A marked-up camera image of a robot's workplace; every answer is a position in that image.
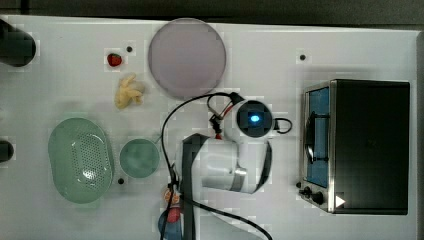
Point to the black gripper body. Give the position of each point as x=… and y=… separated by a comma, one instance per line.
x=217, y=118

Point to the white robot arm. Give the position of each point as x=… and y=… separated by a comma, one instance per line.
x=240, y=162

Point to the green oval strainer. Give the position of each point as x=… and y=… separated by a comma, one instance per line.
x=81, y=160

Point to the pink round plate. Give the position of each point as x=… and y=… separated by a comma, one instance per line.
x=187, y=58

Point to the green round bowl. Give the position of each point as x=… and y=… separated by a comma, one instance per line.
x=139, y=158

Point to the yellow banana peel toy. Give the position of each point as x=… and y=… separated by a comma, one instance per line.
x=129, y=90

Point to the red strawberry toy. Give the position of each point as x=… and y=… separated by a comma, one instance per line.
x=114, y=59

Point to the black toaster oven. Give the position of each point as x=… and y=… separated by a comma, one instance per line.
x=355, y=147

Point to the large black cylinder post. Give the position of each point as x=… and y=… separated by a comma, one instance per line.
x=17, y=47

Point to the small black cylinder post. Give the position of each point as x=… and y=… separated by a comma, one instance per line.
x=6, y=151

